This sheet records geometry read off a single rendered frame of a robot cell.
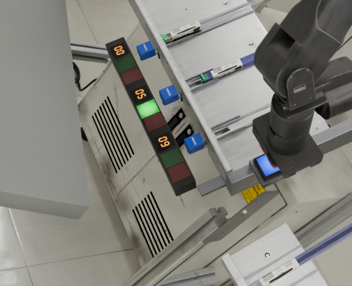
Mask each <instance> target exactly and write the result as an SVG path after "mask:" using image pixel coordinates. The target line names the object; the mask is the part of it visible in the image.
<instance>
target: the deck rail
mask: <svg viewBox="0 0 352 286"><path fill-rule="evenodd" d="M312 138H313V139H314V141H315V143H316V144H317V146H318V147H319V149H320V150H321V152H322V154H323V155H324V154H326V153H328V152H331V151H332V150H335V149H337V148H340V147H342V146H344V145H346V144H348V143H350V142H352V118H351V119H349V120H346V121H344V122H342V123H340V124H337V125H335V126H333V127H331V128H329V129H326V130H324V131H322V132H320V133H318V134H315V135H313V136H312ZM258 184H260V183H259V181H258V179H257V178H256V176H255V174H254V173H253V170H252V169H251V167H250V165H249V164H248V165H246V166H244V167H242V168H240V169H237V170H235V171H232V172H231V173H229V174H227V190H228V191H229V193H230V195H231V196H233V195H236V194H238V193H240V192H242V191H244V190H247V189H249V188H251V187H254V186H256V185H258Z"/></svg>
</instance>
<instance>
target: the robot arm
mask: <svg viewBox="0 0 352 286"><path fill-rule="evenodd" d="M351 26H352V0H301V1H300V2H299V3H297V4H296V5H295V6H294V7H293V8H292V9H291V10H290V11H289V13H288V14H287V15H286V17H285V18H284V19H283V21H282V22H281V24H278V23H276V22H275V23H274V25H273V26H272V28H271V29H270V30H269V32H268V33H267V34H266V36H265V37H264V38H263V40H262V41H261V42H260V44H259V46H258V47H257V49H256V50H255V53H254V65H255V67H256V68H257V70H258V71H259V72H260V73H261V74H262V76H263V80H264V81H265V82H266V84H267V85H268V86H269V87H270V88H271V89H272V91H273V92H275V93H274V95H273V97H272V100H271V110H270V112H268V113H266V114H263V115H261V116H259V117H256V118H255V119H253V124H252V126H253V129H252V132H253V134H254V136H255V137H256V139H257V141H258V142H259V146H260V148H261V149H262V151H263V153H264V155H265V156H266V157H267V159H268V161H269V162H270V165H271V166H272V168H274V169H275V168H277V167H278V168H279V169H280V171H281V173H282V174H283V177H284V178H289V177H291V176H293V175H295V174H296V172H298V171H300V170H302V169H304V168H306V167H308V166H310V167H313V166H316V165H318V164H319V163H320V162H322V159H323V157H324V155H323V154H322V152H321V150H320V149H319V147H318V146H317V144H316V143H315V141H314V139H313V138H312V136H311V135H310V134H309V131H310V128H311V124H312V120H313V116H314V112H315V111H316V113H317V114H319V115H320V116H321V117H322V118H323V119H325V120H328V119H331V118H333V117H335V116H338V115H340V114H342V113H344V112H347V111H350V110H352V60H350V59H349V58H348V57H346V56H343V57H340V58H337V59H334V60H331V61H329V60H330V59H331V58H332V57H333V55H334V54H335V53H336V51H337V50H338V49H339V48H340V46H341V45H342V43H343V41H344V39H345V36H346V34H347V33H348V31H349V29H350V27H351Z"/></svg>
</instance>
